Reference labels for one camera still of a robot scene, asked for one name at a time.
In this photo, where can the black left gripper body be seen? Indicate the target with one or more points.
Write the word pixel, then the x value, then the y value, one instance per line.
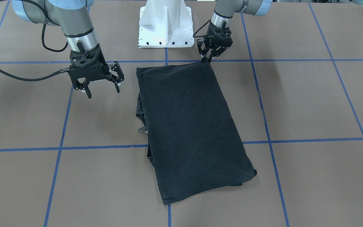
pixel 210 47

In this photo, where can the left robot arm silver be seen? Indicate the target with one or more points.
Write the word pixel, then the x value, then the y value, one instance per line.
pixel 225 10

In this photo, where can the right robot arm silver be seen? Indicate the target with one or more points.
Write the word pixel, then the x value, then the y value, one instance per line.
pixel 71 15

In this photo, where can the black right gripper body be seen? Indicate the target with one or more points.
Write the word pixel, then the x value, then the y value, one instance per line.
pixel 116 71

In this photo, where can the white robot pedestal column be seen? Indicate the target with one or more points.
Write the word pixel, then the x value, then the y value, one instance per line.
pixel 165 24

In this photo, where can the black graphic t-shirt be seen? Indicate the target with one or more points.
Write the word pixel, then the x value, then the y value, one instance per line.
pixel 193 143

